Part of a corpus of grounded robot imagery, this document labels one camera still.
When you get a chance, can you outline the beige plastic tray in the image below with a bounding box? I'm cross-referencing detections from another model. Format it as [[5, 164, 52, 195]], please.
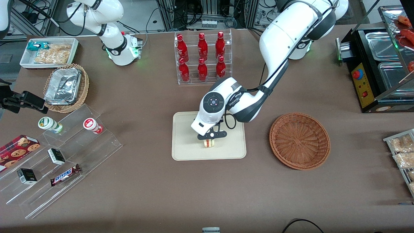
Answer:
[[171, 111, 247, 161]]

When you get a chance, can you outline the wicker basket with foil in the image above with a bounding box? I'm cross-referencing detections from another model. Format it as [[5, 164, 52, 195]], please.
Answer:
[[43, 63, 90, 113]]

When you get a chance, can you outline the empty round wicker basket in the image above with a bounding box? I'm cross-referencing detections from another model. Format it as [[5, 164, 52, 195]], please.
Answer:
[[269, 112, 331, 171]]

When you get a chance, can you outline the green lidded yogurt cup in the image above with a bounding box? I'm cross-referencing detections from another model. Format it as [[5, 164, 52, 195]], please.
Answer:
[[38, 116, 64, 134]]

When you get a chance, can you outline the white rectangular snack bin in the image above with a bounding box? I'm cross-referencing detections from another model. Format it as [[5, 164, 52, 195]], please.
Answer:
[[19, 38, 79, 70]]

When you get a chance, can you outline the red cookie box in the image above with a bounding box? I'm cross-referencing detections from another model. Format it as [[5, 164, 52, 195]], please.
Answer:
[[0, 135, 41, 172]]

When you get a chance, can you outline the red cola bottle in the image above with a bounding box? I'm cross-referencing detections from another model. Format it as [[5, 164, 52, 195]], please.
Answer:
[[216, 56, 227, 80], [198, 32, 209, 61], [176, 34, 189, 62], [215, 31, 226, 60], [198, 58, 208, 82], [179, 58, 191, 82]]

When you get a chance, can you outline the clear acrylic bottle rack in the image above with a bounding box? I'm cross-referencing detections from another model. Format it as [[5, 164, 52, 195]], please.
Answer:
[[174, 29, 233, 85]]

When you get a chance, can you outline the stack of foil containers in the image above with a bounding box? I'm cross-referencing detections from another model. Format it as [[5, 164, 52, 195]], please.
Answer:
[[44, 67, 82, 105]]

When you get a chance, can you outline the clear bag of crackers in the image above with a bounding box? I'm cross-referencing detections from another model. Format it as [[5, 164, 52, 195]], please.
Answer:
[[49, 43, 72, 54], [34, 49, 70, 65]]

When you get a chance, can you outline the teal snack packet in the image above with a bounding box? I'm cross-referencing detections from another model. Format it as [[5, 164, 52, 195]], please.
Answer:
[[27, 41, 51, 52]]

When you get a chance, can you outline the small black box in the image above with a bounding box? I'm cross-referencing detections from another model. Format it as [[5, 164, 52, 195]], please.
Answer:
[[17, 168, 38, 185], [48, 148, 66, 166]]

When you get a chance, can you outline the red lidded yogurt cup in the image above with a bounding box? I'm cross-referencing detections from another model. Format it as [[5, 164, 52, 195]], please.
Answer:
[[83, 118, 104, 135]]

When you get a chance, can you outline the Snickers chocolate bar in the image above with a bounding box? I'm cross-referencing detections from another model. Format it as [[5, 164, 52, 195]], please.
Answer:
[[50, 164, 82, 187]]

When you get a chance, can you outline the clear acrylic stepped stand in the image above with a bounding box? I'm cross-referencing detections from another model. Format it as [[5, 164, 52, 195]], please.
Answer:
[[0, 103, 124, 219]]

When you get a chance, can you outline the black hot food display case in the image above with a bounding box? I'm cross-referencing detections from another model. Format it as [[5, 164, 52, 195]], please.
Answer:
[[336, 5, 414, 114]]

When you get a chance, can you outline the steel food pan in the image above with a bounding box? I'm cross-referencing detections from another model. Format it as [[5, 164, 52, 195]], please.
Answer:
[[377, 61, 414, 92], [365, 31, 401, 61]]

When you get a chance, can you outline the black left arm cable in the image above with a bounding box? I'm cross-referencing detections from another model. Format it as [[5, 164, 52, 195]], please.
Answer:
[[224, 6, 337, 130]]

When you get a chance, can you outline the black cable on table edge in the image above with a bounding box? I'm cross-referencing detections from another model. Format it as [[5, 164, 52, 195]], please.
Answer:
[[282, 219, 324, 233]]

